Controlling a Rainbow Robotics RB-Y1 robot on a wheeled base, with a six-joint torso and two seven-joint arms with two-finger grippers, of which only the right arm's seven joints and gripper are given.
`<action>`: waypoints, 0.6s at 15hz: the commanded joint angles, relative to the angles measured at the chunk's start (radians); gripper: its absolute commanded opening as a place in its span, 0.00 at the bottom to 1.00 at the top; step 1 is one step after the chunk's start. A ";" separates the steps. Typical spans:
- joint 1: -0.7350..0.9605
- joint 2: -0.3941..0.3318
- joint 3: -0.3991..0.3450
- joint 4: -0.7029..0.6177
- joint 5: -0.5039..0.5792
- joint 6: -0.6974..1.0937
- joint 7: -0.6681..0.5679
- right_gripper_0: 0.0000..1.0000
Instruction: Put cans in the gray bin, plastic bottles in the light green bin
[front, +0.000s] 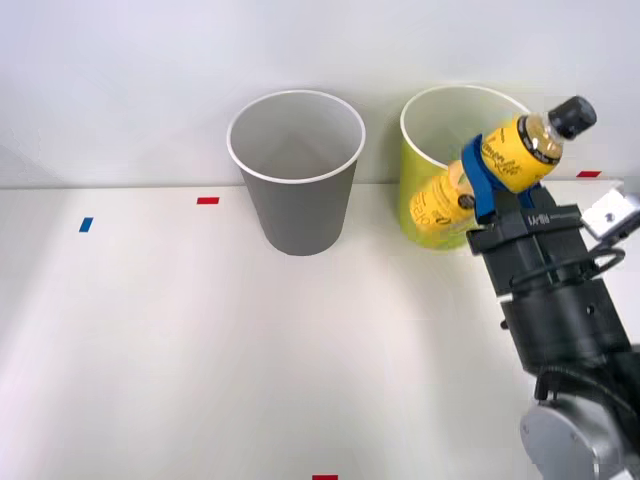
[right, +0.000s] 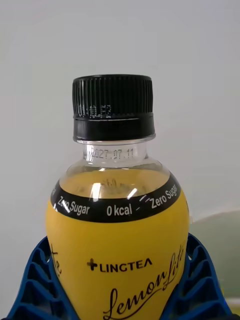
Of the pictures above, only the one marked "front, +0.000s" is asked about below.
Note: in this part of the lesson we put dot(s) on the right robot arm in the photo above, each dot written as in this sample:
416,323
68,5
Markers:
565,330

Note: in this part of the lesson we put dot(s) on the yellow bottle with black cap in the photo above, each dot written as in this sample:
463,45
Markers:
522,150

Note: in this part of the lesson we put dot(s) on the yellow-green plastic waste bin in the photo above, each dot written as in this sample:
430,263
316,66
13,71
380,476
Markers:
430,130

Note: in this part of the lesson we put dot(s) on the grey plastic waste bin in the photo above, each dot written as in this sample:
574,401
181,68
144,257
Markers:
300,215

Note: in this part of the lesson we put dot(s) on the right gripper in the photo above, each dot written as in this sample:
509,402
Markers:
520,255

